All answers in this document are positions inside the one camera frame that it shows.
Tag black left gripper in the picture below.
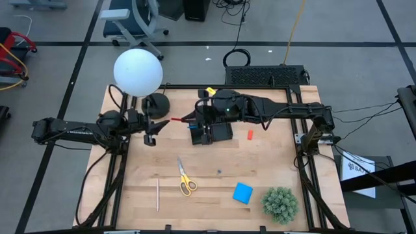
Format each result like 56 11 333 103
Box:
125 109 171 148

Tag white printed paper sheet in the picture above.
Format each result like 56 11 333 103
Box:
340 151 376 199

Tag blue sticky note pad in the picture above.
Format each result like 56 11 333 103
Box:
232 182 254 205

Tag black mesh desk organizer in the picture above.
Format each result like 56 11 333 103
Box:
190 122 233 146

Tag black aluminium table frame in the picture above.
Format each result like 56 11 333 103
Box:
73 83 350 234

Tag yellow-handled scissors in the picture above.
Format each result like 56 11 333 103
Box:
177 157 198 197

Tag black box on floor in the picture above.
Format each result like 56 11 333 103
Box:
182 0 211 23

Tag white globe table lamp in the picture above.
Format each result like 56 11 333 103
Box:
112 48 171 120

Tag yellow hanging cable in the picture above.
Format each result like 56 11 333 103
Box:
283 0 307 65

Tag black furniture piece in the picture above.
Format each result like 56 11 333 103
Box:
395 84 416 140

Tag red and black cart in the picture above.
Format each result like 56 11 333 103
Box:
0 27 38 92

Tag blue grey office chair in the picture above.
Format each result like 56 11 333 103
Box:
99 0 170 61

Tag black mesh computer case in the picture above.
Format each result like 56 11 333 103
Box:
224 64 309 87

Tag small potted green plant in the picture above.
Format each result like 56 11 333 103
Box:
261 186 299 225

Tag coiled black floor cable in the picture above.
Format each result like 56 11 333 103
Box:
213 0 252 68

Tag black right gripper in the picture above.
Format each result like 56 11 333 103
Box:
181 88 248 146

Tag black side stand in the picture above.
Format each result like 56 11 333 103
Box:
333 154 416 234

